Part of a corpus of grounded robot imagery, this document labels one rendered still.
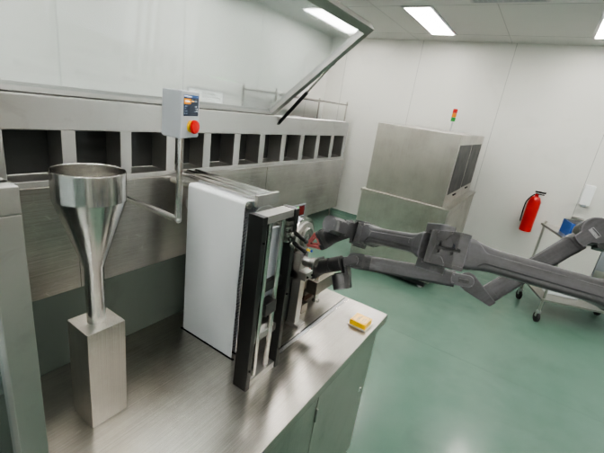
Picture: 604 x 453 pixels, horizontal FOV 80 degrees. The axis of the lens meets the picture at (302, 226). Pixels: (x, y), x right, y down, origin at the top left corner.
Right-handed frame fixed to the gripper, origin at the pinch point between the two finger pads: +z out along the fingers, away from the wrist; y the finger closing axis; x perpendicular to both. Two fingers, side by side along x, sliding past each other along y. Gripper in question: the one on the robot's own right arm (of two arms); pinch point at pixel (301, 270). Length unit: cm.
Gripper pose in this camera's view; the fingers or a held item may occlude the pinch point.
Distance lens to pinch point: 149.4
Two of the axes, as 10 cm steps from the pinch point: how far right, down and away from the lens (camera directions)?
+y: 5.5, -1.9, 8.2
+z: -7.9, 2.2, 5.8
